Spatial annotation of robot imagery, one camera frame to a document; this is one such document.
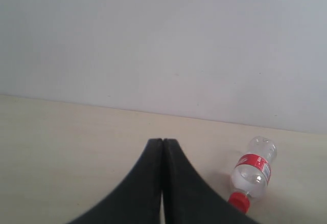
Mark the clear red label cola bottle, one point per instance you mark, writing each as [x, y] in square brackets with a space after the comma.
[251, 175]

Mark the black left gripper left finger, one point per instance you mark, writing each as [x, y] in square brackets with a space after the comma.
[137, 198]

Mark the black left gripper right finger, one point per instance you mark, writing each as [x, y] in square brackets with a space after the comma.
[187, 198]

